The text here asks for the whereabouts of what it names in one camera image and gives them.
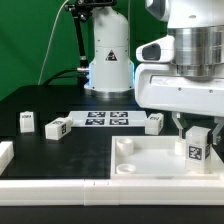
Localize white square tabletop tray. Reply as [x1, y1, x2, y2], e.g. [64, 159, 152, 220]
[110, 136, 224, 180]

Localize white cable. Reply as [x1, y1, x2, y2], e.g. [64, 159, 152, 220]
[37, 0, 70, 86]

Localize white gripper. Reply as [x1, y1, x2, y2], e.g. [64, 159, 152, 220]
[135, 36, 224, 145]

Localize white marker base plate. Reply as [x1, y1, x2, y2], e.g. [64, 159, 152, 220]
[69, 111, 146, 127]

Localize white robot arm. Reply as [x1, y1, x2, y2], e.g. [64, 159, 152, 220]
[135, 0, 224, 136]

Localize black cables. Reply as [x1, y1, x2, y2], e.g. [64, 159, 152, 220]
[43, 68, 88, 88]

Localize white U-shaped fence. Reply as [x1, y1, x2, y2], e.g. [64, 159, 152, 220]
[0, 140, 224, 207]

